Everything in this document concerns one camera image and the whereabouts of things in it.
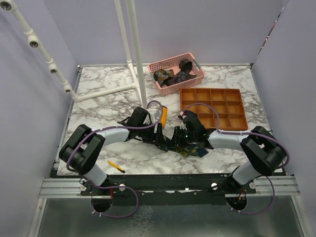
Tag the rolled brown tie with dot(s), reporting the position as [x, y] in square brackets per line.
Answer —
[185, 65]

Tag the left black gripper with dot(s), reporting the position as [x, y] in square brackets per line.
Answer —
[154, 138]

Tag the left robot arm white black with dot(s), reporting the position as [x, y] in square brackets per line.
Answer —
[82, 149]

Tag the orange utility knife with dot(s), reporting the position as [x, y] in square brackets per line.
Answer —
[164, 116]

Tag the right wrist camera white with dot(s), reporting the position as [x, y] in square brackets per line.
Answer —
[183, 124]

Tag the dark orange-patterned tie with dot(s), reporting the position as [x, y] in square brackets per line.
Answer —
[161, 75]

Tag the pink plastic basket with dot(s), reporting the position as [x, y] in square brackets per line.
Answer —
[173, 63]

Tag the white pvc pipe rack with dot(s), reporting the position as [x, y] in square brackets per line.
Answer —
[137, 74]

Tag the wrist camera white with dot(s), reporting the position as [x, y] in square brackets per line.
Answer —
[152, 117]
[183, 124]

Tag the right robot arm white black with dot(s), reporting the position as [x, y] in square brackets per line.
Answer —
[263, 151]

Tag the orange compartment tray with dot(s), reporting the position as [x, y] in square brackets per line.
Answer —
[216, 104]

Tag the yellow black pencil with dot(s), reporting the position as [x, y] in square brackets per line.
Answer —
[116, 166]

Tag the blue yellow floral tie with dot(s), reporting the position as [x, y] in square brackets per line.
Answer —
[184, 149]

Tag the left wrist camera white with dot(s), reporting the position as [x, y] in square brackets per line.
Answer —
[152, 117]

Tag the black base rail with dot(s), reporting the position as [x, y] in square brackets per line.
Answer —
[173, 189]

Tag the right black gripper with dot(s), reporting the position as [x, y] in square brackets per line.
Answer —
[177, 136]

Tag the dark blue-patterned tie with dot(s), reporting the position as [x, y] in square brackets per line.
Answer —
[180, 77]

